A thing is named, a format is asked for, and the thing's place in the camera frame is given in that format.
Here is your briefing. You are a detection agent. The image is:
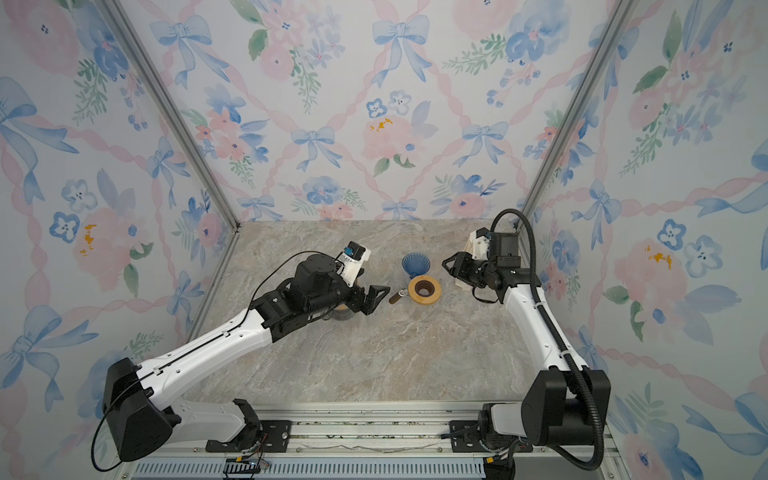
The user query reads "blue glass dripper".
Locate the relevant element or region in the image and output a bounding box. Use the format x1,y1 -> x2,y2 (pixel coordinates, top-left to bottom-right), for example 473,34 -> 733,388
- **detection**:
401,252 -> 431,279

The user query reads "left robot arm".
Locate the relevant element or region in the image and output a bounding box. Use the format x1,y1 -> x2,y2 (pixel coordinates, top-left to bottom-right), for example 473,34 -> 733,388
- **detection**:
100,248 -> 390,463

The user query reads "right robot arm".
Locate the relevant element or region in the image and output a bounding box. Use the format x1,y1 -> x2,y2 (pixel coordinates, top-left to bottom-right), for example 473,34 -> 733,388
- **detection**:
442,228 -> 611,468

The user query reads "clear glass carafe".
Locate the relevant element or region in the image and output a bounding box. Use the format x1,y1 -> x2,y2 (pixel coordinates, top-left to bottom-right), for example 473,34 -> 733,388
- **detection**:
326,305 -> 356,321

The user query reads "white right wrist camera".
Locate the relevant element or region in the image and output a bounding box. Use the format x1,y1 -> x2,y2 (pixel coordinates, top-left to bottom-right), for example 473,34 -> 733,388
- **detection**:
465,227 -> 490,260

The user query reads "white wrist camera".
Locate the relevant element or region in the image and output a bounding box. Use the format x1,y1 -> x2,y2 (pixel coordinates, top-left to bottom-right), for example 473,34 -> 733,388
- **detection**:
465,227 -> 490,260
338,241 -> 371,287

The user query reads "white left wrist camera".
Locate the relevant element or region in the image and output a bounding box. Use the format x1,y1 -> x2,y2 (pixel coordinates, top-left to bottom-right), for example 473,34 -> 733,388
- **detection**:
338,241 -> 371,287

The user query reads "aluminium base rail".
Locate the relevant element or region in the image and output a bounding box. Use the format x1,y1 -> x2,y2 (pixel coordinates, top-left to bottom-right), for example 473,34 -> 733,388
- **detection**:
111,402 -> 630,479

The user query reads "aluminium frame post right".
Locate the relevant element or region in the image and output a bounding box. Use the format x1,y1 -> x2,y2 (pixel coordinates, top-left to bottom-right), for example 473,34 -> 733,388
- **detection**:
523,0 -> 636,220

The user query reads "aluminium frame post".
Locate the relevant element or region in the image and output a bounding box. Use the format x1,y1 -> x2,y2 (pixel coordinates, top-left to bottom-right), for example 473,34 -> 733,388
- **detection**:
96,0 -> 240,232
523,0 -> 636,220

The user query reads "aluminium frame post left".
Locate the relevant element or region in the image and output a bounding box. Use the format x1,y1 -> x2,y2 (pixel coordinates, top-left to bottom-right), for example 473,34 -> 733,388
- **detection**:
96,0 -> 240,232

